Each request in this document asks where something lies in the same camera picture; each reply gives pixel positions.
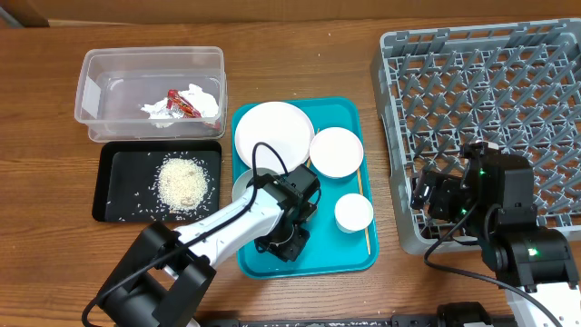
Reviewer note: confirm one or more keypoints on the clear plastic bin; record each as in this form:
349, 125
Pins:
114, 83

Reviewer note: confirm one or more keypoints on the white rice pile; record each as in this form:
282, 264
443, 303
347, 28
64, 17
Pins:
178, 186

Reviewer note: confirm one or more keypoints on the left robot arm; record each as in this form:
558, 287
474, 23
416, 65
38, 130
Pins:
165, 273

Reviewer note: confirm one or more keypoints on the black tray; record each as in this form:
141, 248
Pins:
113, 148

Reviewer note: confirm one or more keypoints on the wooden chopstick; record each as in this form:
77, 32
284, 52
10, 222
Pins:
308, 162
365, 214

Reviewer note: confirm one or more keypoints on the left wooden chopstick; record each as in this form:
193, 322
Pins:
308, 162

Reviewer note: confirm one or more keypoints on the white plate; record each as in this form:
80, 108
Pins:
283, 126

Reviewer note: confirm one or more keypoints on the teal serving tray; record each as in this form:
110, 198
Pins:
329, 249

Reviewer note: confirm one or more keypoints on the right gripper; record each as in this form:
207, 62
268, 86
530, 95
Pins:
444, 187

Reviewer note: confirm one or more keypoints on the red foil wrapper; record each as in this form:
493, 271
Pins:
192, 103

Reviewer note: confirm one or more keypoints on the white cup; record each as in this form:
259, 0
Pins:
346, 213

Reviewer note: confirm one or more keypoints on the white bowl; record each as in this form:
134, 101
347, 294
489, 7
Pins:
337, 152

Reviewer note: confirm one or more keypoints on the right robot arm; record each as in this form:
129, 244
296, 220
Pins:
493, 202

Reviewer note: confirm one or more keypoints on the right wooden chopstick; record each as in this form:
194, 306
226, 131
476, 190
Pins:
365, 214

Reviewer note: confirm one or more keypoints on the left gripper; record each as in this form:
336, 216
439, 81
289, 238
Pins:
291, 250

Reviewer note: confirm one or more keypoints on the grey bowl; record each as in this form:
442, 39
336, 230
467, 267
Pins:
241, 184

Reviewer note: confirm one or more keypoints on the white napkin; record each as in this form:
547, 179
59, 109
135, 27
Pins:
158, 111

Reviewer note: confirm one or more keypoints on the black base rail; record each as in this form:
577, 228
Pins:
458, 314

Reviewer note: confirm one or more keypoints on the grey dish rack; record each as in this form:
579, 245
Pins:
515, 85

